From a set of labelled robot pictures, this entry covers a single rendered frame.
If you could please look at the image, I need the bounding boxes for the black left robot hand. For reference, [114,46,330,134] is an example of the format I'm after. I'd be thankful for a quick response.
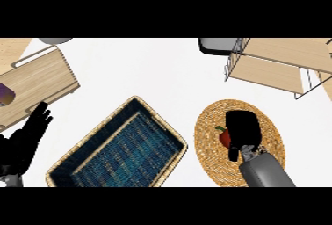
[0,101,55,177]

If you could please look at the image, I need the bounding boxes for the purple eggplant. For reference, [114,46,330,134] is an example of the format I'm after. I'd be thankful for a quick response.
[0,82,17,107]

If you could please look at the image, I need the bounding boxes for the wooden tiered wire shelf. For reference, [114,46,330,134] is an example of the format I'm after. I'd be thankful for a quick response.
[223,38,332,101]

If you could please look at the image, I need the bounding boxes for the grey round bowl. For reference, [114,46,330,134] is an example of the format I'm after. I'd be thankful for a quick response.
[37,38,74,46]

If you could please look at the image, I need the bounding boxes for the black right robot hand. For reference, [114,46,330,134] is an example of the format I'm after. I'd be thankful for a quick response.
[225,110,263,163]

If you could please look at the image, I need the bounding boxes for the blue wicker basket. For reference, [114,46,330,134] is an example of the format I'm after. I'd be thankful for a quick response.
[45,95,189,188]

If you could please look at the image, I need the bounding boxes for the wooden cutting board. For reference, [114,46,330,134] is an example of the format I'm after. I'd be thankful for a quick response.
[0,45,82,133]

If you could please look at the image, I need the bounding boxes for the round woven straw placemat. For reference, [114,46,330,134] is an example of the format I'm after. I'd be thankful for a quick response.
[194,98,287,188]

